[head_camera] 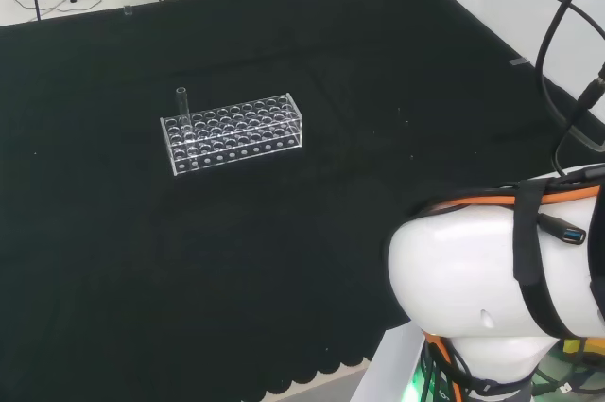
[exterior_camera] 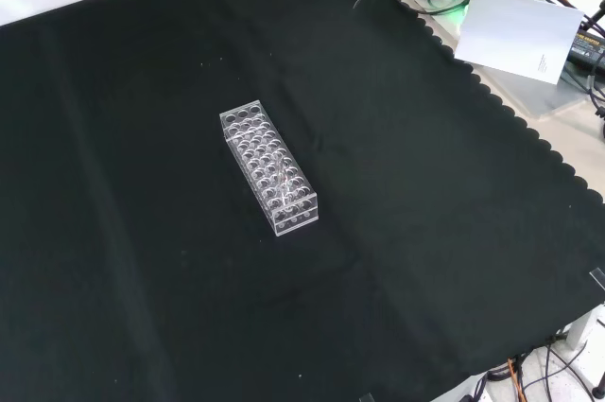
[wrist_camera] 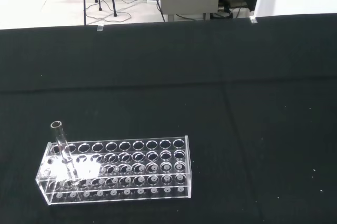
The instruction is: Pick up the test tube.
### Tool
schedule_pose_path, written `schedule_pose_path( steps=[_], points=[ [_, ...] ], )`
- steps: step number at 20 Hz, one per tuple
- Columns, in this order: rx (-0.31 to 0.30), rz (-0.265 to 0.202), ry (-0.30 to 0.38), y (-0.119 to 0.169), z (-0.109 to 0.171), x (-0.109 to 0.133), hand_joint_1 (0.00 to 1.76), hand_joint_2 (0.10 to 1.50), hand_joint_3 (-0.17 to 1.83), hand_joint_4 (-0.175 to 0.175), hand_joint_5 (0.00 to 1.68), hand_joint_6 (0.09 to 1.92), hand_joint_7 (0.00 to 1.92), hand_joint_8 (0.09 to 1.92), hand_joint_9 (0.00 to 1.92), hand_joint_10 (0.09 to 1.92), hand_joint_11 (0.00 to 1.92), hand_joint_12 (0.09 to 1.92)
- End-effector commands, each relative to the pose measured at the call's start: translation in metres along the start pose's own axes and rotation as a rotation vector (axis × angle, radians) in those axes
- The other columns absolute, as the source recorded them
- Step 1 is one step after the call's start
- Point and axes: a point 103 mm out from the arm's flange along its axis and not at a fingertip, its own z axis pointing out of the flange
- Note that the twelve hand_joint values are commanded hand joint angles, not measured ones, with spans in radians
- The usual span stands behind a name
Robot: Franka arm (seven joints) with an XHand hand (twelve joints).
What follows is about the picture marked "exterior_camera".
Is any clear test tube rack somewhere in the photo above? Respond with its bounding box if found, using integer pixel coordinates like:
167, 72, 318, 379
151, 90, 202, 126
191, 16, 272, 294
218, 99, 321, 238

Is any black cloth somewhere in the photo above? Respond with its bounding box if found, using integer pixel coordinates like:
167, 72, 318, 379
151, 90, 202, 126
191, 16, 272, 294
0, 0, 605, 402

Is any pale paper board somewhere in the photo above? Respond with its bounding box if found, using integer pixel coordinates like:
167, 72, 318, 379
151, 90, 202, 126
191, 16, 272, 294
454, 0, 586, 87

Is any black power adapter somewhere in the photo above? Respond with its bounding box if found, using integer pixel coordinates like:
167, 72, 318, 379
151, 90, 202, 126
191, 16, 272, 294
565, 28, 605, 74

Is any white table leg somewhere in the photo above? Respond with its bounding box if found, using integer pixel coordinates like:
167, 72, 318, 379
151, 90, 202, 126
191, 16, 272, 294
563, 308, 605, 352

